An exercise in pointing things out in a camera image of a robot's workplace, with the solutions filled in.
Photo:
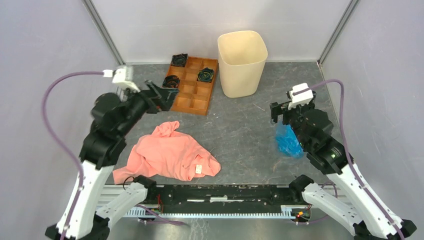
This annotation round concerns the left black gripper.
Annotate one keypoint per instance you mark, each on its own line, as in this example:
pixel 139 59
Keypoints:
pixel 159 99

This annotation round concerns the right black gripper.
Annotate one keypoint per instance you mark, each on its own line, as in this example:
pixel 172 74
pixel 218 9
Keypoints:
pixel 276 108

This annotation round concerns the blue plastic trash bag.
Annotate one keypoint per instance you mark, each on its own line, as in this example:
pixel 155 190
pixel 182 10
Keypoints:
pixel 287 141

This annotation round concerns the cream plastic trash bin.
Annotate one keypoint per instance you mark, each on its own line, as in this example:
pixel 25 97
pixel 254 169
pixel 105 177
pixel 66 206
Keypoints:
pixel 241 57

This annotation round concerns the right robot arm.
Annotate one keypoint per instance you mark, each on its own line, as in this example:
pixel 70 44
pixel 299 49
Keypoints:
pixel 367 218

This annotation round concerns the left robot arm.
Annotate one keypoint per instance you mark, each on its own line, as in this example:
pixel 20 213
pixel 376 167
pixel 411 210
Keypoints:
pixel 113 118

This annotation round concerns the rolled dark tie front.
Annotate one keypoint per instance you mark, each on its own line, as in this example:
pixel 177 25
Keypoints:
pixel 171 81

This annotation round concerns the orange wooden divided tray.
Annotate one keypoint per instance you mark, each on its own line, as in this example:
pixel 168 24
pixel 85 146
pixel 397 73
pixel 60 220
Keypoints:
pixel 194 96

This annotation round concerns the rolled dark tie right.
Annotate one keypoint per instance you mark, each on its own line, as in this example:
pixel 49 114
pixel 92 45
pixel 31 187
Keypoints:
pixel 205 75

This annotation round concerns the pink cloth shirt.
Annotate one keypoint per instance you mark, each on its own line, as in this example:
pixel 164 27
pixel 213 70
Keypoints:
pixel 168 153

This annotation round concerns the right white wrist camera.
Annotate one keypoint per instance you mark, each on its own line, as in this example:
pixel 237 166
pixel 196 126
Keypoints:
pixel 299 99

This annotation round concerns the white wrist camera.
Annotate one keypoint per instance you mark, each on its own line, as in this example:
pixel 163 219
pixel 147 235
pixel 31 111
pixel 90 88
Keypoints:
pixel 299 99
pixel 123 78

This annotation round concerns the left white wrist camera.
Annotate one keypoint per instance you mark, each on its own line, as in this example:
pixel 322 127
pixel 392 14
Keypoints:
pixel 123 78

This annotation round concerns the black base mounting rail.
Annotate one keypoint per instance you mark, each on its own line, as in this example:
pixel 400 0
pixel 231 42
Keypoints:
pixel 222 199

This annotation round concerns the left aluminium corner post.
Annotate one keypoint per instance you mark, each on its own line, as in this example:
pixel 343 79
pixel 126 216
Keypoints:
pixel 101 27

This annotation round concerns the aluminium corner post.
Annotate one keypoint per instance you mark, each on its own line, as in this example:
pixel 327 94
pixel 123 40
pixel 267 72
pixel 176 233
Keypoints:
pixel 101 27
pixel 345 17

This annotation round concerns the right aluminium corner post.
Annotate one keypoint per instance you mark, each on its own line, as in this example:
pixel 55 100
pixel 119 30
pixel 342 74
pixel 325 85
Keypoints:
pixel 345 17

